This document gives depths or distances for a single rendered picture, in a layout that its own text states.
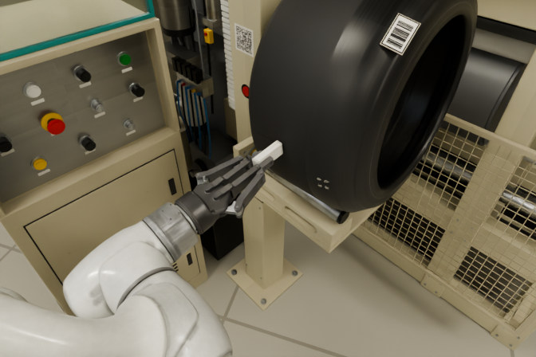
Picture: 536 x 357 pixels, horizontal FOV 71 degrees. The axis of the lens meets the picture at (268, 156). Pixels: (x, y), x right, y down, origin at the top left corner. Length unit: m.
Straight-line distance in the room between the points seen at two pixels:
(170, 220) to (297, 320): 1.27
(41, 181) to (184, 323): 0.78
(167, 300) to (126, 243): 0.14
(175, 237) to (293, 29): 0.42
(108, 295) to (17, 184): 0.64
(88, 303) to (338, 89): 0.50
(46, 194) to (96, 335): 0.75
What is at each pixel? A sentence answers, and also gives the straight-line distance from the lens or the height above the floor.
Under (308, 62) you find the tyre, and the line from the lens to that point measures 0.69.
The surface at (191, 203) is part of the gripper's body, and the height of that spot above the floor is 1.17.
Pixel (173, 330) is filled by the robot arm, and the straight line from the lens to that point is 0.52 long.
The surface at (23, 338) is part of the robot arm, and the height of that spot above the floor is 1.27.
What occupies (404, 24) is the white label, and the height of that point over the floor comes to 1.41.
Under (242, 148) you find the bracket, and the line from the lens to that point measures 1.10.
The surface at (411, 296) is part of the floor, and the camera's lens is 2.00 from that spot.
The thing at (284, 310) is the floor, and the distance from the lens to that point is 1.85.
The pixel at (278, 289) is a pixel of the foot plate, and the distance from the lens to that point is 1.88.
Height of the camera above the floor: 1.64
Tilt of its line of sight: 41 degrees down
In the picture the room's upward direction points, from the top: straight up
